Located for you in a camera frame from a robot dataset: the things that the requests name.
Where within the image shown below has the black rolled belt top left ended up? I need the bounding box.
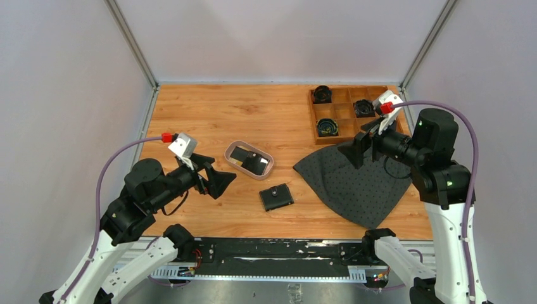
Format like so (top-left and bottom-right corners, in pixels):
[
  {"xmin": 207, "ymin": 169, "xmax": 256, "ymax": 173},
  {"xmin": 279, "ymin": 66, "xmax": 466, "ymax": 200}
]
[{"xmin": 312, "ymin": 85, "xmax": 332, "ymax": 104}]

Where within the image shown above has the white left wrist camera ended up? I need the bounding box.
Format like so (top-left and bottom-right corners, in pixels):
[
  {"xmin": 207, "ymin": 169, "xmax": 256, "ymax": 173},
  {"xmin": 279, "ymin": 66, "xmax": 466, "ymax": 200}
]
[{"xmin": 161, "ymin": 132, "xmax": 198, "ymax": 170}]

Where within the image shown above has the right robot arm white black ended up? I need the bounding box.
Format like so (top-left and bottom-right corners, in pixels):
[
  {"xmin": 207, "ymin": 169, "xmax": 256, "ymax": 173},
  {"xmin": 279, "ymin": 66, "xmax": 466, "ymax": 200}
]
[{"xmin": 339, "ymin": 108, "xmax": 488, "ymax": 303}]

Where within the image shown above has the dark grey dotted cloth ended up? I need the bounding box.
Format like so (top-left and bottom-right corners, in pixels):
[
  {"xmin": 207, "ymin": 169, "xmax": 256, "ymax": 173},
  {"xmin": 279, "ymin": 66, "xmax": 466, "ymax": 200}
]
[{"xmin": 293, "ymin": 142, "xmax": 412, "ymax": 229}]

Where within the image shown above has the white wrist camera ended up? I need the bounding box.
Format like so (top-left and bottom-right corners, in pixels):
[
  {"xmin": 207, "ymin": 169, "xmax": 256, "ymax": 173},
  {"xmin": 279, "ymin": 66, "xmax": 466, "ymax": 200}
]
[
  {"xmin": 161, "ymin": 132, "xmax": 198, "ymax": 170},
  {"xmin": 372, "ymin": 90, "xmax": 403, "ymax": 135}
]

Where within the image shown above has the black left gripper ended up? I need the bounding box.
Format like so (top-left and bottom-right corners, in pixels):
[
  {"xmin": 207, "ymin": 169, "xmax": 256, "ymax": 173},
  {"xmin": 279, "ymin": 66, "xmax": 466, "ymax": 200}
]
[{"xmin": 150, "ymin": 151, "xmax": 237, "ymax": 210}]

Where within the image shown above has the pink oval card tray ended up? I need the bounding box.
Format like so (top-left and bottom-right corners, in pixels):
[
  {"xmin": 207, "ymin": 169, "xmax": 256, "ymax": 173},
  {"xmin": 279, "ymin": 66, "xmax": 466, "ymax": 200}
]
[{"xmin": 224, "ymin": 141, "xmax": 275, "ymax": 181}]

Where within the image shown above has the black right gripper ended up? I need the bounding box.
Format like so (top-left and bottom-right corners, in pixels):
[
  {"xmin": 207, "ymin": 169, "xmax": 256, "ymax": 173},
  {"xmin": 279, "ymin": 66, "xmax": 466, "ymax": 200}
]
[{"xmin": 337, "ymin": 111, "xmax": 426, "ymax": 168}]

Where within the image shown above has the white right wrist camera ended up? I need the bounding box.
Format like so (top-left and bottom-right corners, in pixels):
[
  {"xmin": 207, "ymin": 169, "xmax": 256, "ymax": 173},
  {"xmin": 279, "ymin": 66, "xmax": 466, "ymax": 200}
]
[{"xmin": 372, "ymin": 90, "xmax": 403, "ymax": 135}]

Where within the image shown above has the black card holder wallet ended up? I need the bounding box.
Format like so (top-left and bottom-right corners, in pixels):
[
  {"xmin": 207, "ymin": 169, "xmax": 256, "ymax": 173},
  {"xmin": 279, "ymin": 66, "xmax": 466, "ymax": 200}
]
[{"xmin": 259, "ymin": 184, "xmax": 294, "ymax": 212}]

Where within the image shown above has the wooden compartment tray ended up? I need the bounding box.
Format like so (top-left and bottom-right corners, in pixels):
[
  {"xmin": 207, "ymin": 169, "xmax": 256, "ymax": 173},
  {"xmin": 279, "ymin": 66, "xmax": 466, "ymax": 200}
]
[{"xmin": 306, "ymin": 85, "xmax": 399, "ymax": 145}]

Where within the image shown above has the black rolled belt middle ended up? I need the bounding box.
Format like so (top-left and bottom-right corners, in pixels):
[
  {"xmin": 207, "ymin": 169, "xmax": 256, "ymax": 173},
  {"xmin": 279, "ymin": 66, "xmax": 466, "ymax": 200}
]
[{"xmin": 353, "ymin": 99, "xmax": 376, "ymax": 118}]

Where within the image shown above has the black rolled belt green pattern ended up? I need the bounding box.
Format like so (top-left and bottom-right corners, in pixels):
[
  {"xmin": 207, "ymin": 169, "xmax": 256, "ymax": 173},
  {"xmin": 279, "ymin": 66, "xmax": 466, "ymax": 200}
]
[{"xmin": 316, "ymin": 118, "xmax": 339, "ymax": 137}]

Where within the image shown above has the black VIP card in tray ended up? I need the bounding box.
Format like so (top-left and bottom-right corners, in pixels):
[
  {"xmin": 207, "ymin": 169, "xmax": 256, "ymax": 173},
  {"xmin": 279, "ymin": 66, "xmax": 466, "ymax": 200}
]
[{"xmin": 231, "ymin": 146, "xmax": 270, "ymax": 175}]

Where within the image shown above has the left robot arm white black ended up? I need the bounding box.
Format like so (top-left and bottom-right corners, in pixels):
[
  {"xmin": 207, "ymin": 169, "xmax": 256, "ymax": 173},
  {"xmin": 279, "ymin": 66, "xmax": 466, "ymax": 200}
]
[{"xmin": 39, "ymin": 154, "xmax": 237, "ymax": 303}]

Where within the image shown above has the aluminium frame rail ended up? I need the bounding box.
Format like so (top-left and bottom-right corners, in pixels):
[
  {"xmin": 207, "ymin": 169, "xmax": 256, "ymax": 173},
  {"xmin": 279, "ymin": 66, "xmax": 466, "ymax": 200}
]
[{"xmin": 85, "ymin": 236, "xmax": 479, "ymax": 304}]

